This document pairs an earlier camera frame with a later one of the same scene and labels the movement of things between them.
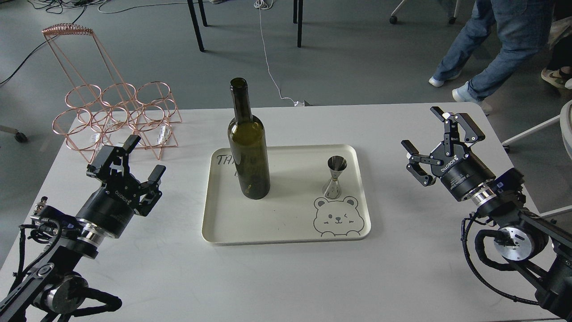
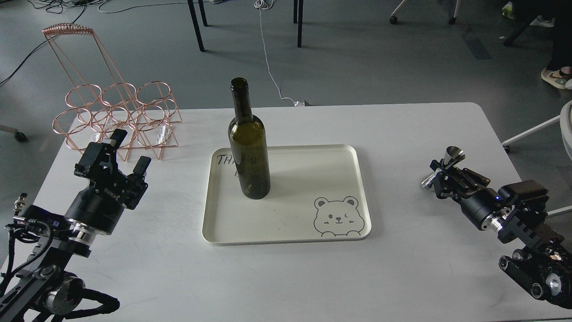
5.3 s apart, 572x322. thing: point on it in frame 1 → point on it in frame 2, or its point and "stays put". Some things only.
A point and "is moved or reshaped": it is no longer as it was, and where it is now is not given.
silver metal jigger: x=336 y=164 is moved or reshaped
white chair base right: x=565 y=116 stays put
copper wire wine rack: x=101 y=112 stays put
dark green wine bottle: x=248 y=142 stays put
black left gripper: x=111 y=207 → x=100 y=207
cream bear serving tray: x=296 y=210 stays put
